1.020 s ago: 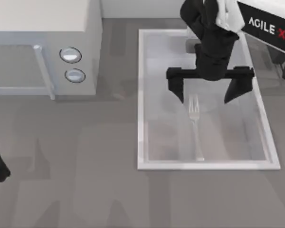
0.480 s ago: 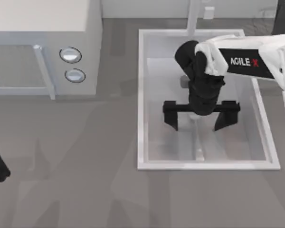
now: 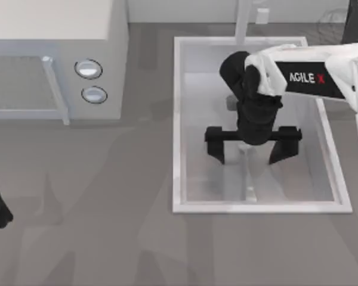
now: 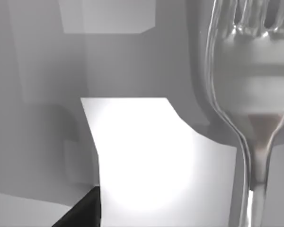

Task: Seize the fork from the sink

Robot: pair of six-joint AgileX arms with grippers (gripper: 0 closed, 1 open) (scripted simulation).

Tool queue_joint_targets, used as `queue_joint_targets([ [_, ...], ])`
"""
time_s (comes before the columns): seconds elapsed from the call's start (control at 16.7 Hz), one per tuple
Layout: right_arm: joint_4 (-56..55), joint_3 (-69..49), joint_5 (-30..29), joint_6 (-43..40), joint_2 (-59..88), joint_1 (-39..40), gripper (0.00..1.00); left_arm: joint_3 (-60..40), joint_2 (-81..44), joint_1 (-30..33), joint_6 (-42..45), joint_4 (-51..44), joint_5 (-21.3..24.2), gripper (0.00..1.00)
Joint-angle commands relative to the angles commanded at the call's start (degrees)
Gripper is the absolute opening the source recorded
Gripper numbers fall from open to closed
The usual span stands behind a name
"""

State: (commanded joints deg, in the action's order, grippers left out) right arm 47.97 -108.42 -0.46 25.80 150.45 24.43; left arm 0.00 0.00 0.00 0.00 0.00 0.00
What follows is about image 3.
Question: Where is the pale microwave door handle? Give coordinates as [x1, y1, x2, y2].
[41, 55, 71, 126]

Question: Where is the tall white tap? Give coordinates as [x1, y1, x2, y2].
[234, 0, 253, 45]

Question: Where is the black angular object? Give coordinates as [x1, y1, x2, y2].
[341, 0, 358, 45]

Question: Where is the white sink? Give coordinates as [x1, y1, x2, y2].
[172, 36, 354, 214]

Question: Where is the small round microwave knob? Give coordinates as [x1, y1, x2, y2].
[81, 85, 109, 105]

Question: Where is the large round microwave knob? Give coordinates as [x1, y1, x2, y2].
[73, 58, 104, 80]

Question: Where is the pale microwave oven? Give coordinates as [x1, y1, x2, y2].
[0, 0, 129, 126]

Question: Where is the white wall socket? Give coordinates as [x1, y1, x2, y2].
[256, 8, 270, 25]

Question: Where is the microwave oven door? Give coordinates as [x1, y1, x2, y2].
[0, 55, 71, 126]

